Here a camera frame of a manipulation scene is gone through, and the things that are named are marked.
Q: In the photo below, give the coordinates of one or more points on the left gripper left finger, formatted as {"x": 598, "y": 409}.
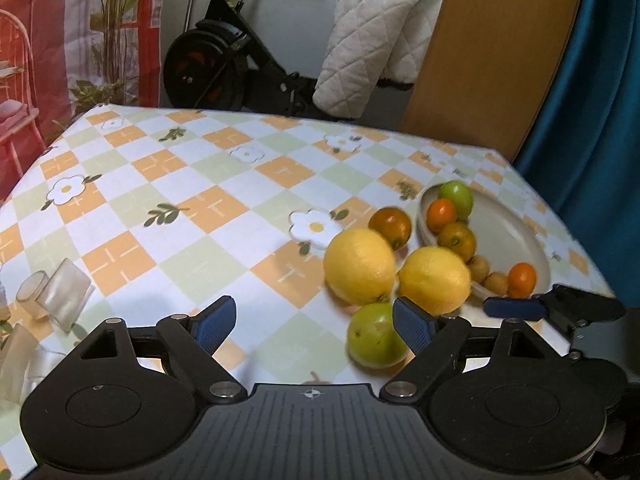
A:
{"x": 169, "y": 362}

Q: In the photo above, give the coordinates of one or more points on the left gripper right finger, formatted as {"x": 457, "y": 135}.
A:
{"x": 457, "y": 363}

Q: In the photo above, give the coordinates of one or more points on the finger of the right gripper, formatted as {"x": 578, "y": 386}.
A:
{"x": 529, "y": 309}

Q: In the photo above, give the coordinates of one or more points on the bright orange tangerine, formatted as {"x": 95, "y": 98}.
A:
{"x": 439, "y": 214}
{"x": 522, "y": 280}

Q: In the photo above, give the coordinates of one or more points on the brown longan fruit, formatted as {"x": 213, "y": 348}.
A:
{"x": 497, "y": 283}
{"x": 479, "y": 267}

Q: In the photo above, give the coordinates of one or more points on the green guava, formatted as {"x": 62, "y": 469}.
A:
{"x": 372, "y": 341}
{"x": 460, "y": 195}

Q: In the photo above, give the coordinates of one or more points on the greenish orange tangerine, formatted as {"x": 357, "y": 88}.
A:
{"x": 459, "y": 239}

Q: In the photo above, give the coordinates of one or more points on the right yellow lemon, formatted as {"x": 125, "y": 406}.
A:
{"x": 435, "y": 279}

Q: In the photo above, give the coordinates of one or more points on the yellow lemon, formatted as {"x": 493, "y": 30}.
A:
{"x": 360, "y": 267}
{"x": 435, "y": 279}

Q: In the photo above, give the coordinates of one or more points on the left yellow lemon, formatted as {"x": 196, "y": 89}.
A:
{"x": 360, "y": 267}

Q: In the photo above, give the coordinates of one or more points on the dark orange far tangerine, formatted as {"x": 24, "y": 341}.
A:
{"x": 393, "y": 224}

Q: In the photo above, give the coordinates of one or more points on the checkered floral tablecloth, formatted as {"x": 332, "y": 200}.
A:
{"x": 167, "y": 210}

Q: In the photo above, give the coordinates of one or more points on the teal curtain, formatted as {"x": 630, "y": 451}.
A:
{"x": 582, "y": 154}

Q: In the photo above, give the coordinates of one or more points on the wooden board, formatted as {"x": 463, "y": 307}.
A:
{"x": 487, "y": 71}

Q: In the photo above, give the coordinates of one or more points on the black exercise bike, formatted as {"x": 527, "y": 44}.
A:
{"x": 219, "y": 63}

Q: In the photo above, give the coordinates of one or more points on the white quilted blanket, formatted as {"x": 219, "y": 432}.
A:
{"x": 372, "y": 42}

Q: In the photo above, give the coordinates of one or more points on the pink printed backdrop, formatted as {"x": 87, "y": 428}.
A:
{"x": 60, "y": 58}

